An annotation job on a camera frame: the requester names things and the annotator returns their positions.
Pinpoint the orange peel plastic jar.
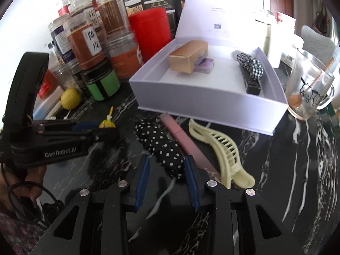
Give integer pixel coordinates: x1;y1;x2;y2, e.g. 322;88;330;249
64;13;105;70

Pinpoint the polka dot black scrunchie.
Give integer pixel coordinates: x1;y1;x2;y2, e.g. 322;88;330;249
134;119;185;182

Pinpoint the lavender open gift box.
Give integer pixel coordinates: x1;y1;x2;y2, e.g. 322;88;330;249
129;0;288;135

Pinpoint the green-label black jar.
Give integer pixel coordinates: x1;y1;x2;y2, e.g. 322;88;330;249
81;60;120;101

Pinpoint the gold rectangular box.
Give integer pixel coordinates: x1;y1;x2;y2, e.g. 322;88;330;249
168;40;209;74

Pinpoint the cream plastic hair claw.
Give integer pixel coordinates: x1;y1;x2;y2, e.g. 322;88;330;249
188;119;255;189

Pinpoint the grey leaf-pattern chair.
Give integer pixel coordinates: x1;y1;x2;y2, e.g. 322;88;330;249
301;25;337;60

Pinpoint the dark-label supplement jar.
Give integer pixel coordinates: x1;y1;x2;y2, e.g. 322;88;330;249
48;14;75;63

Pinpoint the black cosmetic box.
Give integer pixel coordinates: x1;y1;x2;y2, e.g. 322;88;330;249
240;66;261;96

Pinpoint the gingham black white scrunchie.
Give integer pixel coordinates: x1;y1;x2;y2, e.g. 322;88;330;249
237;52;264;81

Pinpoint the tall brown-label plastic jar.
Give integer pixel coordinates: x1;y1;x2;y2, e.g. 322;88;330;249
96;0;130;39

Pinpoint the short orange-label plastic jar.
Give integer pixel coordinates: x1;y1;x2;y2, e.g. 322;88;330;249
104;31;144;81

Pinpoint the clear glass mug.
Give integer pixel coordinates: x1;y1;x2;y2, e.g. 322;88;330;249
285;48;334;121

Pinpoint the white paper cup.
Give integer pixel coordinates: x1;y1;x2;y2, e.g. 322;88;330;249
276;11;296;33

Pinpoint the red cylindrical canister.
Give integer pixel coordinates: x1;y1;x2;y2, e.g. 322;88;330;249
129;7;172;62

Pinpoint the yellow lemon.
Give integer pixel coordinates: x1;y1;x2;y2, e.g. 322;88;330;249
60;88;82;110

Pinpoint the purple Manta Ray card box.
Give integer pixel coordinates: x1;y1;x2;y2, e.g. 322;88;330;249
194;58;214;74

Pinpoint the person's left hand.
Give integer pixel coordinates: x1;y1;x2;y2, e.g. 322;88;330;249
0;163;47;213

